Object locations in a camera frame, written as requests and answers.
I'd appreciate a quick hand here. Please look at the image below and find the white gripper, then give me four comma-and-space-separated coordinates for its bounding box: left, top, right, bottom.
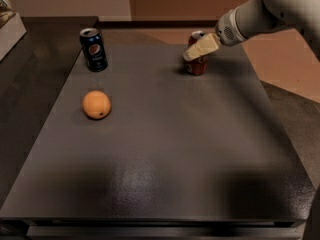
183, 9, 246, 61

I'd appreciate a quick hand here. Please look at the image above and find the red coke can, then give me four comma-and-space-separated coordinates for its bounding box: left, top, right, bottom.
185, 30, 208, 76

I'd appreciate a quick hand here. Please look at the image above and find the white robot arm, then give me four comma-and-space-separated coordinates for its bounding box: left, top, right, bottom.
183, 0, 320, 61

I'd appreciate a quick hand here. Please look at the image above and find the blue pepsi can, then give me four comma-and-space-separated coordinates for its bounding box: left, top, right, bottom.
80, 28, 108, 72

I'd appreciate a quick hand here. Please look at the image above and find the orange fruit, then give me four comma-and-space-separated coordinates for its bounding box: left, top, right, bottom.
82, 91, 111, 120

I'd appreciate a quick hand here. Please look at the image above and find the black side counter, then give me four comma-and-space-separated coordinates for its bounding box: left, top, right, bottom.
0, 16, 97, 207

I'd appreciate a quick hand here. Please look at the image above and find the white box at left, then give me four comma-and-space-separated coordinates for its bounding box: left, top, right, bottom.
0, 0, 26, 61

